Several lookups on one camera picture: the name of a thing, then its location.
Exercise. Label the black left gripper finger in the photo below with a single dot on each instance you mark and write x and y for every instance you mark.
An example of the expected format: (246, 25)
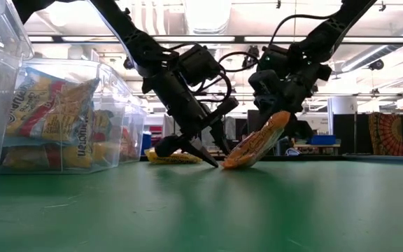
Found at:
(177, 145)
(221, 136)

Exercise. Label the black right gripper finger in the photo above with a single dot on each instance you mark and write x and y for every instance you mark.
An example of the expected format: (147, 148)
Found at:
(301, 126)

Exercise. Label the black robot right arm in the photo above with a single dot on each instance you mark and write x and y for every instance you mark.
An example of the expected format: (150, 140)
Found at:
(331, 28)

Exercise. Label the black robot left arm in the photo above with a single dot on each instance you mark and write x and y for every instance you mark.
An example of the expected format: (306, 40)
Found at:
(128, 31)

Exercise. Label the yellow chicken ramen packet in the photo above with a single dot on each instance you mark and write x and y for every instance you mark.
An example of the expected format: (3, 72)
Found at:
(173, 158)

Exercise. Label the blue crate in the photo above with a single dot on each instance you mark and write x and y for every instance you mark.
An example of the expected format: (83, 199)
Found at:
(320, 139)

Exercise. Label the red storage rack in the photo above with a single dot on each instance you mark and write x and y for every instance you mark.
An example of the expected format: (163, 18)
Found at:
(156, 133)

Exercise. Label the blue barrel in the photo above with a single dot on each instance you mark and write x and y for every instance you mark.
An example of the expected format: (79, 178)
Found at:
(146, 143)

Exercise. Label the black monitor screen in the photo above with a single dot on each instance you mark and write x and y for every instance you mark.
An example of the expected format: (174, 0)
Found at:
(252, 120)

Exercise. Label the black partition panel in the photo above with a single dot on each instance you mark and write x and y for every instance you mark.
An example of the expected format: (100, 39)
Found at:
(348, 133)

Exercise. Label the black hanging ceiling device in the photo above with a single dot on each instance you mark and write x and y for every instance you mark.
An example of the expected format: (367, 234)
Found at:
(248, 63)
(376, 64)

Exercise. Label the long ceiling light strip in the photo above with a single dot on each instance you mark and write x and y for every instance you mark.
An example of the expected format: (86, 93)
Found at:
(362, 94)
(82, 39)

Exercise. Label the green table mat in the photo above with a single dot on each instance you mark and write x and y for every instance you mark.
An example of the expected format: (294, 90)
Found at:
(222, 210)

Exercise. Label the orange mandala tapestry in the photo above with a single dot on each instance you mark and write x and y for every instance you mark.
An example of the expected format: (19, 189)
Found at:
(386, 134)

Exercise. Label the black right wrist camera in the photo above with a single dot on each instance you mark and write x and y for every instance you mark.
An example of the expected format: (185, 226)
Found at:
(275, 61)

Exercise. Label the silver round ceiling duct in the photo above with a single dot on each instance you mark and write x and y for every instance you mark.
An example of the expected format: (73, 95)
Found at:
(366, 57)

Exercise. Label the black aluminium table frame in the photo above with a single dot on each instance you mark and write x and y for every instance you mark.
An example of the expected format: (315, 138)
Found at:
(380, 158)

